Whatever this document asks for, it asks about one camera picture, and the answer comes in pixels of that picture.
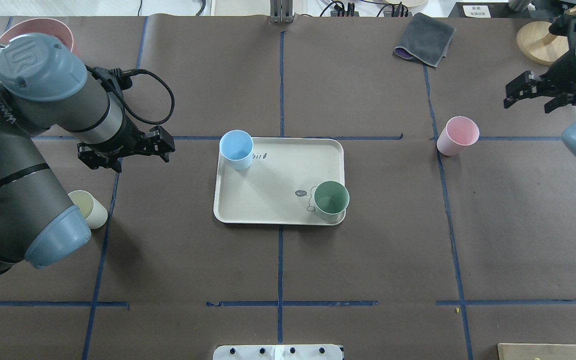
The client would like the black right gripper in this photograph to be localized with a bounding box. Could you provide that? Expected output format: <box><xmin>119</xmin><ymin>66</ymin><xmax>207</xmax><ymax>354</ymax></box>
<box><xmin>503</xmin><ymin>15</ymin><xmax>576</xmax><ymax>114</ymax></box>

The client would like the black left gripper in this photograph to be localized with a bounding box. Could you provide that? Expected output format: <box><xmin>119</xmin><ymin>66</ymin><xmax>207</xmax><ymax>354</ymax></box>
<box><xmin>77</xmin><ymin>112</ymin><xmax>176</xmax><ymax>173</ymax></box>

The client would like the blue cup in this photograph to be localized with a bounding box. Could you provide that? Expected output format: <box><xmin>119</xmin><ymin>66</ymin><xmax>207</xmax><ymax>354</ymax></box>
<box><xmin>219</xmin><ymin>129</ymin><xmax>254</xmax><ymax>171</ymax></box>

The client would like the pink cup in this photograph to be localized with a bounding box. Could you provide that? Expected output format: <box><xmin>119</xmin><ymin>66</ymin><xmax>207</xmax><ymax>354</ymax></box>
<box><xmin>436</xmin><ymin>116</ymin><xmax>480</xmax><ymax>157</ymax></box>

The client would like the green cup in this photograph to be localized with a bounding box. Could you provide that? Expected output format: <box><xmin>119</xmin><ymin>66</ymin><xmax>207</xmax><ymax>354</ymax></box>
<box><xmin>312</xmin><ymin>180</ymin><xmax>350</xmax><ymax>224</ymax></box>

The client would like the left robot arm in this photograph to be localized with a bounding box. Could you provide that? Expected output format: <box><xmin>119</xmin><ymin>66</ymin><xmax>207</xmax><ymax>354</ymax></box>
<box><xmin>0</xmin><ymin>32</ymin><xmax>175</xmax><ymax>276</ymax></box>

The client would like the cream rabbit tray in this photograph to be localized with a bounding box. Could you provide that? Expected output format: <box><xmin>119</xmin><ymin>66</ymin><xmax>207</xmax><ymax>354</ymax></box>
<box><xmin>213</xmin><ymin>137</ymin><xmax>346</xmax><ymax>226</ymax></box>

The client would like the wooden cup stand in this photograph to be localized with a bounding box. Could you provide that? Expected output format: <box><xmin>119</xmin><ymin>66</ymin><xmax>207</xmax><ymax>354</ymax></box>
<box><xmin>516</xmin><ymin>5</ymin><xmax>576</xmax><ymax>66</ymax></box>

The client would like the cream yellow cup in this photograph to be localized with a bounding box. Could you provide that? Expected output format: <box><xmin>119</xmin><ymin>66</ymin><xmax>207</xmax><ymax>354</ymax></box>
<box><xmin>68</xmin><ymin>190</ymin><xmax>109</xmax><ymax>230</ymax></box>

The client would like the grey folded cloth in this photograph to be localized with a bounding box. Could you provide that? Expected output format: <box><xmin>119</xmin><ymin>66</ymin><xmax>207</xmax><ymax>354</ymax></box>
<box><xmin>393</xmin><ymin>13</ymin><xmax>457</xmax><ymax>68</ymax></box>

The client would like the large pink bowl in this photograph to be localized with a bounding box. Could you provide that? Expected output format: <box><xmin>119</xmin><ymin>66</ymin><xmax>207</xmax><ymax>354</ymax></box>
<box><xmin>0</xmin><ymin>17</ymin><xmax>80</xmax><ymax>57</ymax></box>

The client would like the black power strip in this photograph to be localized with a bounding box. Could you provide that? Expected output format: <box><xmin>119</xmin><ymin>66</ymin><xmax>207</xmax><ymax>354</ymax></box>
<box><xmin>325</xmin><ymin>0</ymin><xmax>360</xmax><ymax>18</ymax></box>

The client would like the wooden cutting board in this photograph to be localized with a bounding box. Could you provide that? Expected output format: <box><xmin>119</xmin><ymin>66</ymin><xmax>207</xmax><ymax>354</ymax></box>
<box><xmin>497</xmin><ymin>342</ymin><xmax>576</xmax><ymax>360</ymax></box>

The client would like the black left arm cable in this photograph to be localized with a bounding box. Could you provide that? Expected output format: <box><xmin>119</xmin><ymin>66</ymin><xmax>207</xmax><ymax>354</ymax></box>
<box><xmin>87</xmin><ymin>65</ymin><xmax>175</xmax><ymax>126</ymax></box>

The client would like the aluminium camera post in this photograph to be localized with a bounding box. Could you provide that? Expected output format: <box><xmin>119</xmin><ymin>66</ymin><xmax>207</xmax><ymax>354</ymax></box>
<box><xmin>269</xmin><ymin>0</ymin><xmax>294</xmax><ymax>24</ymax></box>

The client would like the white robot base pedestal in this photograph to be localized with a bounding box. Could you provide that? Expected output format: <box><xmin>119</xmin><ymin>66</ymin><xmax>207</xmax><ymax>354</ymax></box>
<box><xmin>212</xmin><ymin>344</ymin><xmax>345</xmax><ymax>360</ymax></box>

